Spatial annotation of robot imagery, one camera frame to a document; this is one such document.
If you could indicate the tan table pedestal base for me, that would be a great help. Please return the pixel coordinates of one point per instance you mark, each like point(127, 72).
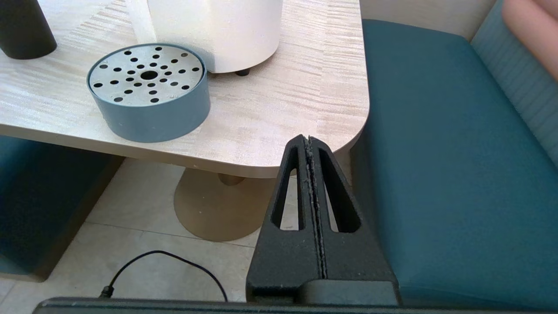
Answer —
point(213, 209)

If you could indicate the short pink bolster cushion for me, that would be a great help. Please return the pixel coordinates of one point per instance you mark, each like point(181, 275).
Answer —
point(536, 30)

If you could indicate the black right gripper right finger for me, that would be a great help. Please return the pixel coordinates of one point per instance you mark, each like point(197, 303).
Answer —
point(357, 261)

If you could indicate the black tapered cup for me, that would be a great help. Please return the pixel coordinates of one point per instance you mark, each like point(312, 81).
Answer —
point(24, 30)

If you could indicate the teal bench beside water dispenser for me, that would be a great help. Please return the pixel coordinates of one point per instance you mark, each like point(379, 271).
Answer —
point(457, 174)

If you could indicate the teal bench with snack packet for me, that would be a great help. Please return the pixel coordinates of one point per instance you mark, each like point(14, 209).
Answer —
point(39, 205)

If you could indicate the large white water dispenser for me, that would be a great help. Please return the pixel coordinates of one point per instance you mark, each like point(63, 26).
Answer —
point(226, 35)

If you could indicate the large blue-grey perforated drip tray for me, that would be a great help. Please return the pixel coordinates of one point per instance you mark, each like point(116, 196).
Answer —
point(152, 117)

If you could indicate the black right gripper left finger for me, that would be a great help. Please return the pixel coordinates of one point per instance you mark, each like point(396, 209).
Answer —
point(283, 261)

